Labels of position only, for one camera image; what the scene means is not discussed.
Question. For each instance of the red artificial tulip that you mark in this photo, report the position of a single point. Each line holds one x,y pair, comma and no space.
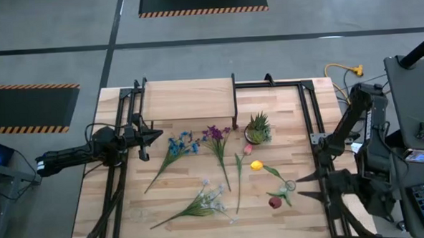
274,202

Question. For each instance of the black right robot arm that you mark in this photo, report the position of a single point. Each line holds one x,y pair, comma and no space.
373,155

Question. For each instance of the grey side desk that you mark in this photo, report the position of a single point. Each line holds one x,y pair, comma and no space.
419,99

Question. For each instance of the yellow artificial tulip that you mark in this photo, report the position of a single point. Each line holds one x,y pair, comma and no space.
256,165

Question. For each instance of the black pole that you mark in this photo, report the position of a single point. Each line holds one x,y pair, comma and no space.
420,50

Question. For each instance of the succulent in black pot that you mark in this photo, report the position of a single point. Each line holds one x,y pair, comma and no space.
257,131

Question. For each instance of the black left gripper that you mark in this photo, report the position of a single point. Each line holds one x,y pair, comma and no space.
133,137

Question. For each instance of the grey equipment stand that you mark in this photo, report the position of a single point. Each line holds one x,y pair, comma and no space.
6,171

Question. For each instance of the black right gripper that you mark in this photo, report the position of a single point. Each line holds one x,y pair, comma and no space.
342,186

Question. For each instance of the pink artificial tulip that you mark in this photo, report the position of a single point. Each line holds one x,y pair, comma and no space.
248,149

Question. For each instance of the wooden shelf with black frame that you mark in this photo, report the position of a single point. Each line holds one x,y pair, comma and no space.
187,98

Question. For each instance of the black aluminium table frame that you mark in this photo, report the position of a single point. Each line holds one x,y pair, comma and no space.
285,83

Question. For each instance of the smartphone with lit screen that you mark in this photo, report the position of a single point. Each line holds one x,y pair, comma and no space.
423,157

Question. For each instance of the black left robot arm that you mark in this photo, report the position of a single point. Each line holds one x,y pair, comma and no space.
70,155

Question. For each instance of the blue artificial flower bunch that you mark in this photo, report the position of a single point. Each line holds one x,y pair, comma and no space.
175,149

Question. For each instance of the white artificial flower bunch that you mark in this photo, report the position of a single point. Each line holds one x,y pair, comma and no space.
201,207

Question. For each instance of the purple artificial flower bunch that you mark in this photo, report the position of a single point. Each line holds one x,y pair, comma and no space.
216,134

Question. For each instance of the clear glass vase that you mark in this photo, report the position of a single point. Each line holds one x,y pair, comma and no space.
290,185
138,215

